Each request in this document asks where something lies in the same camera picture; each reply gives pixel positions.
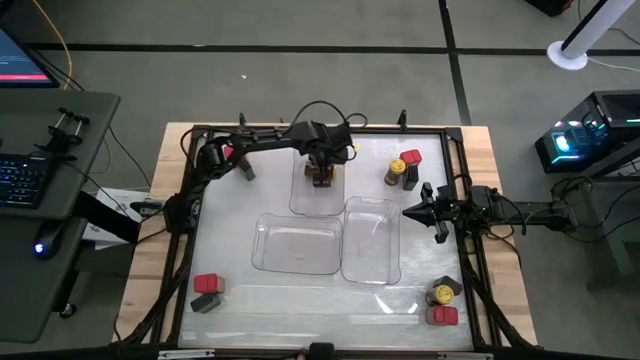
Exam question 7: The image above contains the black computer tower with lights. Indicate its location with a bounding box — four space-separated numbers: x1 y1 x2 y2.
534 89 640 175

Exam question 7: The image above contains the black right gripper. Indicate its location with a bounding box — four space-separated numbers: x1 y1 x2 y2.
402 182 472 245

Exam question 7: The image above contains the backlit black keyboard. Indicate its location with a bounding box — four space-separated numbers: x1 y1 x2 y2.
0 153 51 210

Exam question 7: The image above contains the grey side desk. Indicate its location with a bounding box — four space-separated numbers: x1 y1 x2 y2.
0 89 123 344

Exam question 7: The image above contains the computer monitor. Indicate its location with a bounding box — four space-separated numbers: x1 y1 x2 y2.
0 27 61 89

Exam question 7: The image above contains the white pole with round base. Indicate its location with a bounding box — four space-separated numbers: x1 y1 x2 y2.
546 0 637 72

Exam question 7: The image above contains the black computer mouse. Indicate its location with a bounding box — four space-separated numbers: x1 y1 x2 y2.
32 219 66 261

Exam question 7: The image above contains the black box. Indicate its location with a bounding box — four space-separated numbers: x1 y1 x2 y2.
523 0 575 18

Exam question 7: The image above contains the white cardboard box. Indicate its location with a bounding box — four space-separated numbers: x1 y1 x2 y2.
82 187 151 250

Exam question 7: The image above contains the black table-level camera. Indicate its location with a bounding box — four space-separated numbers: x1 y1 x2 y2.
308 342 335 360

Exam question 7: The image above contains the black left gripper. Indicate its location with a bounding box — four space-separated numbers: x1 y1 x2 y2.
304 123 359 189

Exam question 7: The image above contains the yellow cable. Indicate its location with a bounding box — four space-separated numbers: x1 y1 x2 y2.
32 0 75 91

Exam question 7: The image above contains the silver frame bracket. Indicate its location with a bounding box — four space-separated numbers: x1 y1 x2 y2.
157 349 216 360
437 351 495 360

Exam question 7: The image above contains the black clamp stand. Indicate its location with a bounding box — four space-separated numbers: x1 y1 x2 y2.
34 106 91 161

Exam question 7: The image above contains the wide clear plastic bin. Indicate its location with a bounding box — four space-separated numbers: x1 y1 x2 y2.
250 212 344 276

